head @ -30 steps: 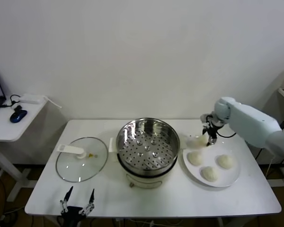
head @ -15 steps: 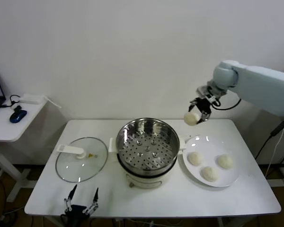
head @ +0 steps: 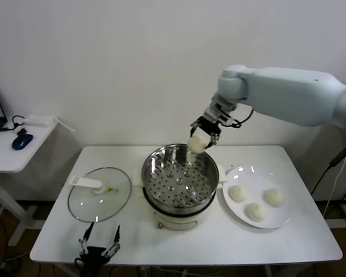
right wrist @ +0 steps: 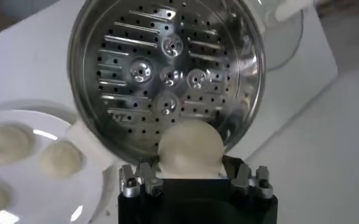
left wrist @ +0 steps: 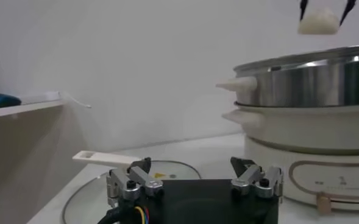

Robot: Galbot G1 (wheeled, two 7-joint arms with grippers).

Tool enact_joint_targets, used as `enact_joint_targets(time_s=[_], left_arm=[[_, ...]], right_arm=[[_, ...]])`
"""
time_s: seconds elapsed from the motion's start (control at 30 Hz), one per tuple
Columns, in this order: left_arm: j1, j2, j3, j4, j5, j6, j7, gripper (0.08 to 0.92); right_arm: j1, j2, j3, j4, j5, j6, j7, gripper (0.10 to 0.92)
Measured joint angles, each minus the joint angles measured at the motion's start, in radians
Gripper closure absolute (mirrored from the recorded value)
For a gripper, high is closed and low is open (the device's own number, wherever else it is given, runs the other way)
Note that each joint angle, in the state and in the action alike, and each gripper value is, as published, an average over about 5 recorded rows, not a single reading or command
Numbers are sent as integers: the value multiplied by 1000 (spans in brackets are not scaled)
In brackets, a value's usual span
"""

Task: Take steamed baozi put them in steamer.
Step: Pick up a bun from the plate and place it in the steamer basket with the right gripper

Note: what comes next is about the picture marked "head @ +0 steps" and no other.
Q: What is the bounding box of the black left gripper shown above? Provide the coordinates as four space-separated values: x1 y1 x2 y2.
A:
78 221 122 263

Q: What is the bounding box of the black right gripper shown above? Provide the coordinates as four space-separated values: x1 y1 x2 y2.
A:
189 115 221 148

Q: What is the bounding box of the white steamed baozi bun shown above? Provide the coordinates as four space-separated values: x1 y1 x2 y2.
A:
229 185 248 203
245 203 268 223
187 135 207 153
264 189 285 207

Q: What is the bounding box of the perforated steel steamer basket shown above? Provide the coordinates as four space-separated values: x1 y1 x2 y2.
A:
132 143 233 216

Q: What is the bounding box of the white round plate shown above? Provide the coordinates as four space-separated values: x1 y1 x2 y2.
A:
222 166 294 230

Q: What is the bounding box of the cream electric heater base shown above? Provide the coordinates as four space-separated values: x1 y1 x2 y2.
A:
152 212 200 231

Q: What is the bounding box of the blue computer mouse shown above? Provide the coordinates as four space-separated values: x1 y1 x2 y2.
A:
12 134 35 151

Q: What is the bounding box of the white side table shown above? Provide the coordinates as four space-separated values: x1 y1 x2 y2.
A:
0 121 58 248

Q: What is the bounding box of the white power adapter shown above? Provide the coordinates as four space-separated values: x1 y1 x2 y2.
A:
23 114 76 133

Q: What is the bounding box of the glass lid with white handle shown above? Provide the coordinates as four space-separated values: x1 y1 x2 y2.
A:
67 167 133 224

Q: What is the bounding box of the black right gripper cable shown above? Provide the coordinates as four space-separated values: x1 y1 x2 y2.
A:
230 107 254 128

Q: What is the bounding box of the black desk cable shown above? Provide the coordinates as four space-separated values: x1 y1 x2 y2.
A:
0 115 29 137

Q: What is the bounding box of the black cable with adapter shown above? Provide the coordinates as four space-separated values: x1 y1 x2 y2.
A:
310 147 346 196

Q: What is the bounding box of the white hanging cable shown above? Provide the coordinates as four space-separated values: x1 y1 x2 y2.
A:
324 155 346 220

